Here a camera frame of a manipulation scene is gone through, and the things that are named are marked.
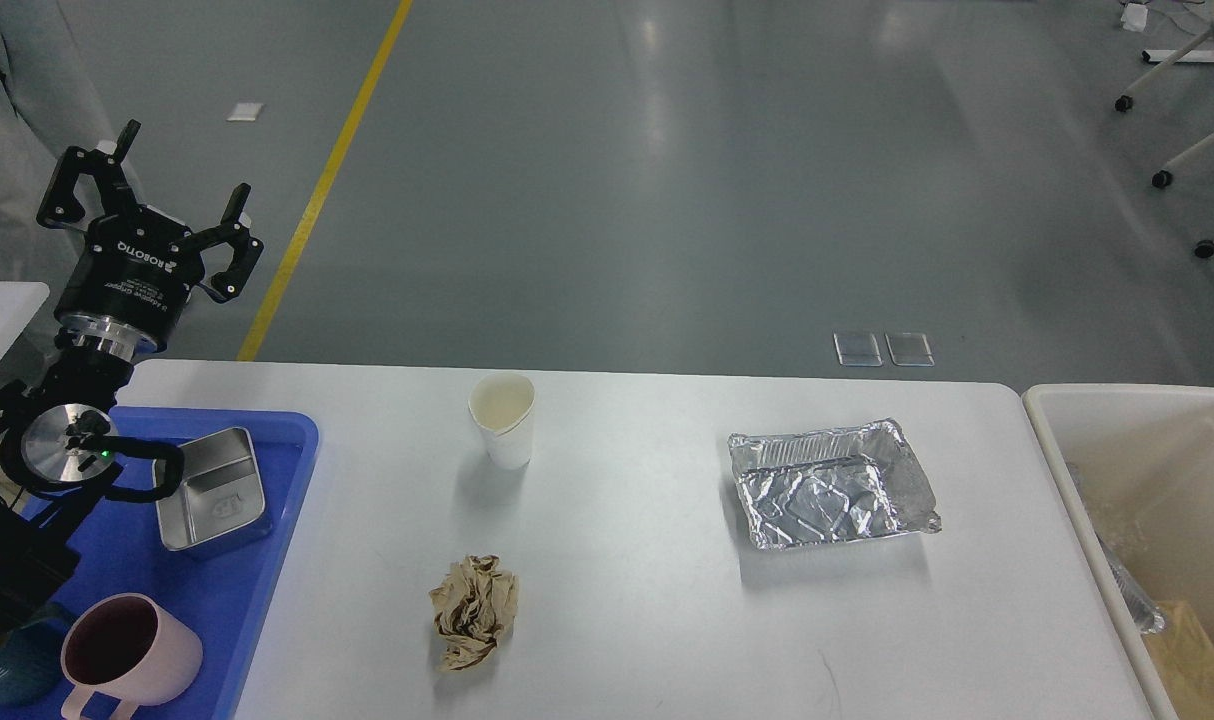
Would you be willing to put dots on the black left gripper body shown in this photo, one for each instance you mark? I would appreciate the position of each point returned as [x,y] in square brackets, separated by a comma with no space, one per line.
[128,273]

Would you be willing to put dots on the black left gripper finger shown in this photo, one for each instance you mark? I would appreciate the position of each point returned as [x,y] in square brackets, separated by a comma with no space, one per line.
[234,231]
[104,165]

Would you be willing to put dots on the stainless steel rectangular container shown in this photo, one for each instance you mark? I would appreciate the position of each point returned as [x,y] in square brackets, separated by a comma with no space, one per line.
[221,503]

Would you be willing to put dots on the pink mug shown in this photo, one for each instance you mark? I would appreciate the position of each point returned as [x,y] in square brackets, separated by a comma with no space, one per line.
[129,648]

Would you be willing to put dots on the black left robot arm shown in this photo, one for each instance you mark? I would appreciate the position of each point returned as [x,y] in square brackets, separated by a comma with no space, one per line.
[58,443]

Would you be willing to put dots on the person in light jeans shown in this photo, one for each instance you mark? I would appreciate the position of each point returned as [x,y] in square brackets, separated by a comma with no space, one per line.
[47,103]

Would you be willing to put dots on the white paper on floor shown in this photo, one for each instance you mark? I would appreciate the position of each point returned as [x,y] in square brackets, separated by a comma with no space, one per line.
[245,112]

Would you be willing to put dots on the white paper cup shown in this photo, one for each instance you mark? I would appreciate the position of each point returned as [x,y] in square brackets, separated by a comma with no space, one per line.
[502,406]

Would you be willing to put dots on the crumpled brown paper ball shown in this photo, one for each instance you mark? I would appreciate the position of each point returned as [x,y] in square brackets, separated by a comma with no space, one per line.
[475,606]

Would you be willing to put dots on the clear floor plate left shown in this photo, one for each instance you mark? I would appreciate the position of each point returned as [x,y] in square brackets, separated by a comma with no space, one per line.
[859,349]

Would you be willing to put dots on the aluminium foil tray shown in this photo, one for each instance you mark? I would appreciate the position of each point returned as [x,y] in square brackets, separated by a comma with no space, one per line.
[832,486]

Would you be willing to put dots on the white plastic bin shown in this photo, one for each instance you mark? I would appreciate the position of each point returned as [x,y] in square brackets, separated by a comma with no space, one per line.
[1134,466]

